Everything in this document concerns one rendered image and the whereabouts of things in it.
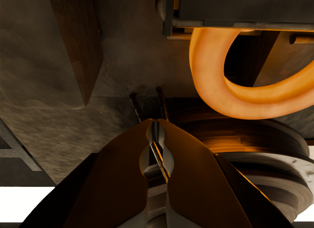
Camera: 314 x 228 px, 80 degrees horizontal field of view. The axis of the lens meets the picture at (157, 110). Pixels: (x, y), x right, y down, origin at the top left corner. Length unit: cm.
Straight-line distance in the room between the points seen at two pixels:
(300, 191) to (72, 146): 52
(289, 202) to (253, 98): 21
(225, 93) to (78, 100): 16
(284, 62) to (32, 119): 51
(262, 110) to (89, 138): 40
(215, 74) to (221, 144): 13
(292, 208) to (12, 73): 44
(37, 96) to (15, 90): 2
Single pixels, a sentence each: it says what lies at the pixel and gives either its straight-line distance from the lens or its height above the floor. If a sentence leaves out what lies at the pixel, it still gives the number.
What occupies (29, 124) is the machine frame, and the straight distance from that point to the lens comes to 54.
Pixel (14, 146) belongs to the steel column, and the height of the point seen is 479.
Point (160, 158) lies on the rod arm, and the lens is 26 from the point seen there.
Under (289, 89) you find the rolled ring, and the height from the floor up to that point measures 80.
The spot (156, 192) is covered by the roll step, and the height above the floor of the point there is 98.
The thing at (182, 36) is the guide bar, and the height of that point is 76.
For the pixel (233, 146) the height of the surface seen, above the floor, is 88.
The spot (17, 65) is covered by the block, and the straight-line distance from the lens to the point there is 19.
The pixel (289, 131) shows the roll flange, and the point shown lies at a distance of 41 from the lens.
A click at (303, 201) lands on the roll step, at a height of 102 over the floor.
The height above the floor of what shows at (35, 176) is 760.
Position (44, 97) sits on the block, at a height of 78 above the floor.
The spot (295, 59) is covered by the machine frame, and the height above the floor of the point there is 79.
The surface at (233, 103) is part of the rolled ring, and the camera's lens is 25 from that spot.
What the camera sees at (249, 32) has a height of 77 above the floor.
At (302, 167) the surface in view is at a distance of 38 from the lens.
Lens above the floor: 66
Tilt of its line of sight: 46 degrees up
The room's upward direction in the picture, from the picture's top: 177 degrees counter-clockwise
